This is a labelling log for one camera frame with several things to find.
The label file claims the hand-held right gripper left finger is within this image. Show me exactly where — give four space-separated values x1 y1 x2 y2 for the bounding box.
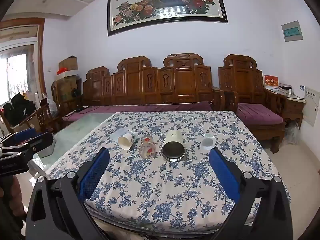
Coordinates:
26 147 110 240

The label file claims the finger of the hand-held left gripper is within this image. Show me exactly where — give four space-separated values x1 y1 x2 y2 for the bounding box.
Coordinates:
0 127 36 147
0 132 55 158

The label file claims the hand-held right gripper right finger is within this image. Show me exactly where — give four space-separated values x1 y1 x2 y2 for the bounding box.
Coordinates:
209 147 293 240

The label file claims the small clear plastic cup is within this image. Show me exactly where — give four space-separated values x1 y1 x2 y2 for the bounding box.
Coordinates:
200 133 216 151

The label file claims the white paper cup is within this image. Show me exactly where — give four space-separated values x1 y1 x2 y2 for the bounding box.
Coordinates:
117 131 137 151

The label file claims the white steel tumbler cup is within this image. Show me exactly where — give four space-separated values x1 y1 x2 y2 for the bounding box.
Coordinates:
161 129 187 161

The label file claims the glass cup with red flowers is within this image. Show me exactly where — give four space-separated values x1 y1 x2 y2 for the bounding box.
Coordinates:
138 135 157 159

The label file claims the person's left hand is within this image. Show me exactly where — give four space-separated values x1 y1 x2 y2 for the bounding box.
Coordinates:
0 176 26 218

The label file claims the wooden chair with clothes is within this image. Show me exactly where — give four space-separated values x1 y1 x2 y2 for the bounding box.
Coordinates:
0 102 54 133

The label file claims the pile of black clothes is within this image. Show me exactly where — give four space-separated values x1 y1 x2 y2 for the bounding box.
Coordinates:
2 92 37 126

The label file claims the clear plastic bag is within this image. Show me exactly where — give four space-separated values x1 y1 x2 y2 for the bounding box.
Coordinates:
47 98 60 117

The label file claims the clear plastic wrapper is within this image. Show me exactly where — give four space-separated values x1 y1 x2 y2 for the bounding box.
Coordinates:
117 127 131 141

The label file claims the window with metal grille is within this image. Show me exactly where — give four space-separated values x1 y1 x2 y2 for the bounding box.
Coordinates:
0 52 28 107

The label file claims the large brown cardboard box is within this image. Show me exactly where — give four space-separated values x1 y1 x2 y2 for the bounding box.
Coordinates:
53 76 82 101

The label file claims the blue floral tablecloth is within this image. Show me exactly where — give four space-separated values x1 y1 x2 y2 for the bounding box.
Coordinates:
45 111 292 231

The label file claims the square purple seat cushion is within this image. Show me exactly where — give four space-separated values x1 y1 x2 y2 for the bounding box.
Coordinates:
236 103 285 126

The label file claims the flat white box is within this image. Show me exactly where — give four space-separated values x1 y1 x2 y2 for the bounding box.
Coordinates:
57 70 78 78

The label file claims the long purple seat cushion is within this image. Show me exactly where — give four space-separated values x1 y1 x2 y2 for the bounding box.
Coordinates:
63 101 213 123

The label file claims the white plastic bag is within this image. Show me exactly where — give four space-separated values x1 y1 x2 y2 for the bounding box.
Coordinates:
284 122 301 145

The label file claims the carved wooden armchair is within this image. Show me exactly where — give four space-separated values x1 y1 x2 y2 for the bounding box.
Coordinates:
217 54 287 154

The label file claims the wooden side table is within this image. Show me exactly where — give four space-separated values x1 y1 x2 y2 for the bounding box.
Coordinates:
282 94 307 129

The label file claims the red gift box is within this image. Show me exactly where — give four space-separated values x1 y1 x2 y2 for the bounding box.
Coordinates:
263 74 279 89

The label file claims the carved wooden sofa bench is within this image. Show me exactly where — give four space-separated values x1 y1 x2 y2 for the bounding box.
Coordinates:
82 53 225 112

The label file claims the white box with blue label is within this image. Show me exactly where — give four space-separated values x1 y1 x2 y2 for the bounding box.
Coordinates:
291 85 306 100

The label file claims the framed peacock flower painting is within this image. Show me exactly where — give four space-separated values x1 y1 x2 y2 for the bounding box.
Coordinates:
107 0 229 37

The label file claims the white wall cabinet door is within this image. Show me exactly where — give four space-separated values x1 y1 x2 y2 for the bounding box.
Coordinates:
299 86 320 128

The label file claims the grey wall electrical panel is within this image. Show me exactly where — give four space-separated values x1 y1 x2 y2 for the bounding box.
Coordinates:
281 20 304 43

